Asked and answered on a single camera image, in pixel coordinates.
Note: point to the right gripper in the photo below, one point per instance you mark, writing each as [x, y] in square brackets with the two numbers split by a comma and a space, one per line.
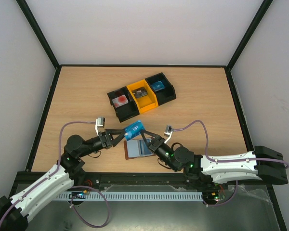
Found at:
[154, 143]

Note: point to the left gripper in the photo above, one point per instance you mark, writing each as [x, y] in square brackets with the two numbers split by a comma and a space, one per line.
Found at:
[111, 132]

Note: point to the brown leather card holder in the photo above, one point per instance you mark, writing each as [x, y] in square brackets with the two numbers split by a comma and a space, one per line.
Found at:
[136, 148]

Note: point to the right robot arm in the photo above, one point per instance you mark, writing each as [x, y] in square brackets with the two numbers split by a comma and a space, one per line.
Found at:
[262, 163]

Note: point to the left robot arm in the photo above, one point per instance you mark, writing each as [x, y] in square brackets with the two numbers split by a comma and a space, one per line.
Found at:
[16, 211]

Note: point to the red white card stack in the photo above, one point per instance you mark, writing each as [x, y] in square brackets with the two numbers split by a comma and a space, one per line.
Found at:
[120, 101]

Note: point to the blue card stack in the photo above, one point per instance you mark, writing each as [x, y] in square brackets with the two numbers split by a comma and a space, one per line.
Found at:
[157, 86]

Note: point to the left black bin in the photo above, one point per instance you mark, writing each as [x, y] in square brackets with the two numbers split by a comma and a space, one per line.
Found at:
[127, 111]

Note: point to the black bin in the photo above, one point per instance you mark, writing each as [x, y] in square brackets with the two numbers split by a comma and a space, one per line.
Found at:
[127, 111]
[166, 95]

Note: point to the yellow middle bin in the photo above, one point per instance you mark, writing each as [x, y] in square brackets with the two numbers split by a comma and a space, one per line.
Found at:
[145, 103]

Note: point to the right black bin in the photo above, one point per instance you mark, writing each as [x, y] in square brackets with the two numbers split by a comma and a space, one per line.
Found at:
[166, 95]

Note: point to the metal sheet front panel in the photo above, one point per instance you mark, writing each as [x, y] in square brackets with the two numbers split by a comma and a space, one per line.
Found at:
[245, 208]

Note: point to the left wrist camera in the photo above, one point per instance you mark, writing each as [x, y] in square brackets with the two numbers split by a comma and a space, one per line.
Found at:
[99, 123]

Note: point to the black front rail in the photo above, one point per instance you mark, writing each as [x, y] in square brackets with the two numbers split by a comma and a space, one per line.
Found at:
[101, 180]

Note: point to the light blue cable duct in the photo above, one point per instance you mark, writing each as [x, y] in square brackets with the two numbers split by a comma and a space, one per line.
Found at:
[132, 196]

